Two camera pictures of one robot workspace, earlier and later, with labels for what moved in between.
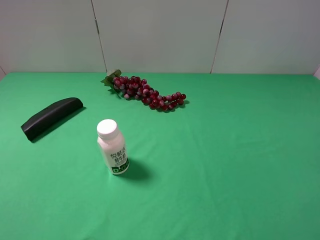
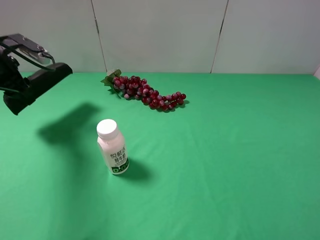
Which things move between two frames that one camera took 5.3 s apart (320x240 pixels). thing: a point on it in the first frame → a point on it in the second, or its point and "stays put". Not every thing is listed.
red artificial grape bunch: [132, 87] stays put
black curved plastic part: [50, 118] → [39, 82]
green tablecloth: [240, 161] stays put
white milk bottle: [113, 146] stays put
